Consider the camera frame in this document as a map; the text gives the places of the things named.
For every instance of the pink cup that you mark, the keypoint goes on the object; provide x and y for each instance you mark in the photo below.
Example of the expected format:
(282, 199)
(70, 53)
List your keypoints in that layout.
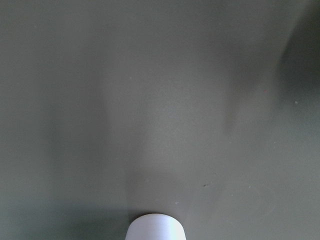
(155, 226)

